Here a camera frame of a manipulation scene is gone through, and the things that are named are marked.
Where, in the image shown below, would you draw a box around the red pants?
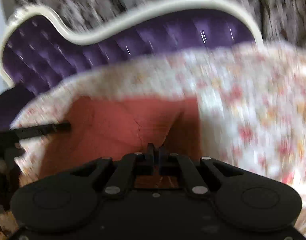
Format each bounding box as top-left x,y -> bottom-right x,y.
38,96 -> 202,179

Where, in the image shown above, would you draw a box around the purple tufted white-framed headboard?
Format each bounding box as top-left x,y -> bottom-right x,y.
0,0 -> 263,94

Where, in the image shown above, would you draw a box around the floral bed sheet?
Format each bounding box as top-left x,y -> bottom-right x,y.
10,43 -> 306,237

